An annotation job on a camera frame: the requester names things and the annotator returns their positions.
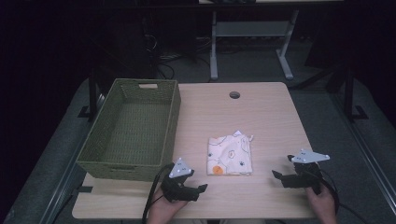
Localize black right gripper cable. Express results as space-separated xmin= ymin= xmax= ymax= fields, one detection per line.
xmin=319 ymin=169 xmax=375 ymax=224

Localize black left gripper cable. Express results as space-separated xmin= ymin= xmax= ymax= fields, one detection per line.
xmin=141 ymin=162 xmax=176 ymax=224

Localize black floor cables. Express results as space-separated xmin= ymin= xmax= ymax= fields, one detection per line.
xmin=141 ymin=18 xmax=213 ymax=80

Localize grey metal desk frame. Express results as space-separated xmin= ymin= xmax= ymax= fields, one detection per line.
xmin=198 ymin=0 xmax=344 ymax=82

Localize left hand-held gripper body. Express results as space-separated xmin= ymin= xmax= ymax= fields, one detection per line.
xmin=160 ymin=157 xmax=195 ymax=203

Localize black table edge bracket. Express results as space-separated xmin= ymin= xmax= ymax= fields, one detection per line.
xmin=74 ymin=185 xmax=94 ymax=194

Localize person's left hand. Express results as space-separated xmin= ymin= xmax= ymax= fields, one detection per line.
xmin=146 ymin=188 xmax=190 ymax=224

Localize folded white patterned cloth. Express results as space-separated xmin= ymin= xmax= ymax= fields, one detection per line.
xmin=205 ymin=130 xmax=255 ymax=177

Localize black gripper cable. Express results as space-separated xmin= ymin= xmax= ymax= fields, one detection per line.
xmin=141 ymin=162 xmax=176 ymax=224
xmin=319 ymin=169 xmax=375 ymax=224

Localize black metal stand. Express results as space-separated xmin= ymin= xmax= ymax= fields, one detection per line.
xmin=342 ymin=63 xmax=370 ymax=123
xmin=77 ymin=67 xmax=105 ymax=123

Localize silver metal rail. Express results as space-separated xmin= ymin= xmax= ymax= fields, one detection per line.
xmin=329 ymin=91 xmax=396 ymax=217
xmin=38 ymin=92 xmax=106 ymax=224

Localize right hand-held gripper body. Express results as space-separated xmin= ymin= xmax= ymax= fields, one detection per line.
xmin=287 ymin=148 xmax=331 ymax=195

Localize person's right hand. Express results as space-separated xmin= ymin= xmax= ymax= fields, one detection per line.
xmin=304 ymin=183 xmax=339 ymax=224

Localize green woven basket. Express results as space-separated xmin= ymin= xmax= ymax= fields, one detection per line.
xmin=76 ymin=77 xmax=182 ymax=183

